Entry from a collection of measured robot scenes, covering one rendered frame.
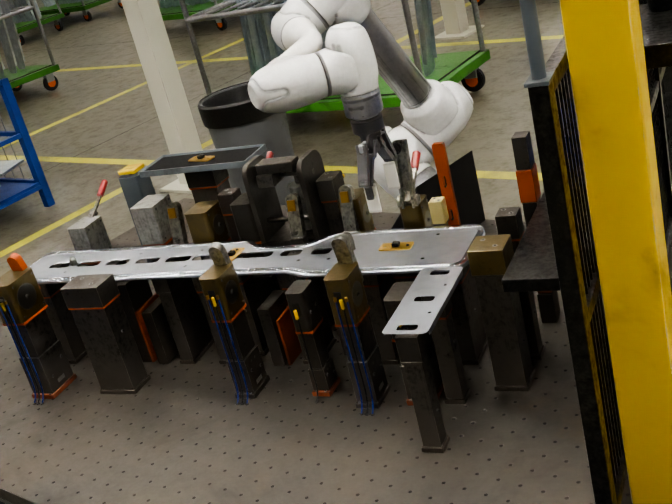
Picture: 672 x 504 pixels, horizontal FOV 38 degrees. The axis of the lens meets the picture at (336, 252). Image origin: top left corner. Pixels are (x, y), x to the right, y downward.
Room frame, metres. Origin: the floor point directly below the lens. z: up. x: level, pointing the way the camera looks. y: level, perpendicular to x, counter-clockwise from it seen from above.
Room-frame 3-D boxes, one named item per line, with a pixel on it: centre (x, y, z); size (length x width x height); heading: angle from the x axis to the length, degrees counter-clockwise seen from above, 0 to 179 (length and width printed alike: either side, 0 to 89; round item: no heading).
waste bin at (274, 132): (5.51, 0.31, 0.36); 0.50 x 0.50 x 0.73
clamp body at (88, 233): (2.81, 0.71, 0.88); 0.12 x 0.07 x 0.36; 152
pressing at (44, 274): (2.38, 0.29, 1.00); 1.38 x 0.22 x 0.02; 62
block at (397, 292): (1.94, -0.12, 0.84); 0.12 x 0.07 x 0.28; 152
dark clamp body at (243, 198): (2.58, 0.20, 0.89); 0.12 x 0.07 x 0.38; 152
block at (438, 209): (2.23, -0.27, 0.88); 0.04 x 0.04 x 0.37; 62
